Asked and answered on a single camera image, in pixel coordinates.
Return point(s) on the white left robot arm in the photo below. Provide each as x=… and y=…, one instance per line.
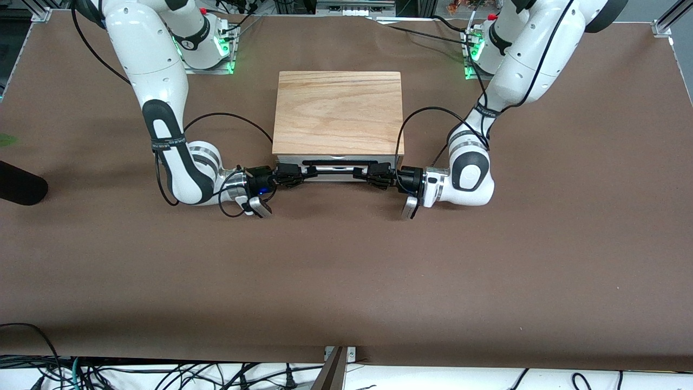
x=536, y=59

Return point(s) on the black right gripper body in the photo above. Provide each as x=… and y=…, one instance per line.
x=259, y=179

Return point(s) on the wooden drawer cabinet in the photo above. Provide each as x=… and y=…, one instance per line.
x=338, y=114

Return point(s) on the aluminium frame corner bracket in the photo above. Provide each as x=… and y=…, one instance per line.
x=663, y=28
x=41, y=14

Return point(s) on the dark slanted bar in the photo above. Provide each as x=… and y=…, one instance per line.
x=331, y=374

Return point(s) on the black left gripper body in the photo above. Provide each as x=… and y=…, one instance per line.
x=407, y=179

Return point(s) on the white-fronted wooden drawer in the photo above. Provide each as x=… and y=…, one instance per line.
x=289, y=159

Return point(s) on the black rounded cylinder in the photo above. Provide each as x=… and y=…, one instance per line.
x=19, y=187

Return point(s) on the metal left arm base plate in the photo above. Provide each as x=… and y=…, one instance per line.
x=470, y=73

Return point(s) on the white multi-port device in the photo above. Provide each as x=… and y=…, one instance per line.
x=354, y=7

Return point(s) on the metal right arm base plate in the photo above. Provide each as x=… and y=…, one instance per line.
x=216, y=67

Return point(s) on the small metal table bracket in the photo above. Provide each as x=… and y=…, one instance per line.
x=351, y=353

